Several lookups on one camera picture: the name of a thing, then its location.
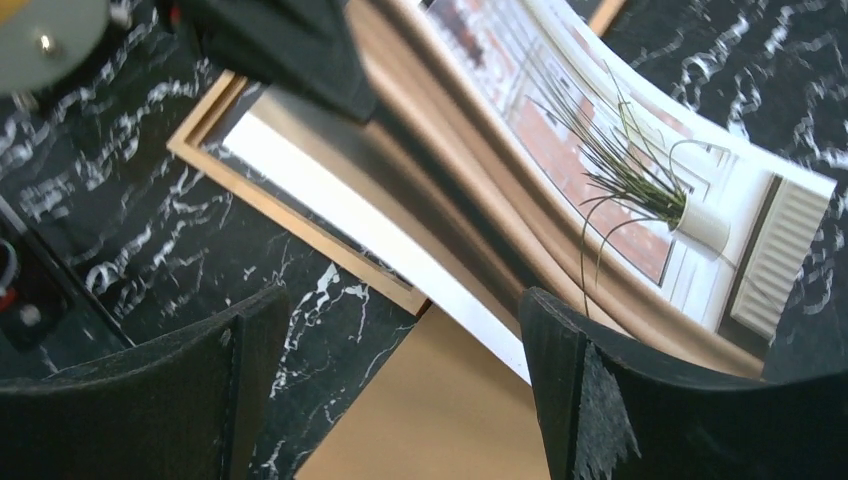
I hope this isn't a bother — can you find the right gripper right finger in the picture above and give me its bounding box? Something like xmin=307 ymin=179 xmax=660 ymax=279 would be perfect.
xmin=518 ymin=288 xmax=847 ymax=479

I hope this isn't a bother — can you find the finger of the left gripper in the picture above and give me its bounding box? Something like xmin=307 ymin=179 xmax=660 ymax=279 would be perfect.
xmin=175 ymin=1 xmax=377 ymax=123

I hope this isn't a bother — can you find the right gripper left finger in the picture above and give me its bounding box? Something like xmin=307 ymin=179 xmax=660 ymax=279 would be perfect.
xmin=1 ymin=286 xmax=290 ymax=479

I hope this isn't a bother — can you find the brown cardboard backing board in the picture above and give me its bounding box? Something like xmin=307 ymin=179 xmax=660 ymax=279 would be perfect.
xmin=295 ymin=305 xmax=549 ymax=480

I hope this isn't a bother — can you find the brown wooden photo frame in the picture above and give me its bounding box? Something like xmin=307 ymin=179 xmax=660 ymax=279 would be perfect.
xmin=166 ymin=0 xmax=627 ymax=318

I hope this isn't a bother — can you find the printed photo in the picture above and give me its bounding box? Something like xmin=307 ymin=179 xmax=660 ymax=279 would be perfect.
xmin=239 ymin=1 xmax=835 ymax=378

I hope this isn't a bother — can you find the white cylinder with coloured lid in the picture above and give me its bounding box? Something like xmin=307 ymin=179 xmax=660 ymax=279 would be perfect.
xmin=1 ymin=0 xmax=133 ymax=111

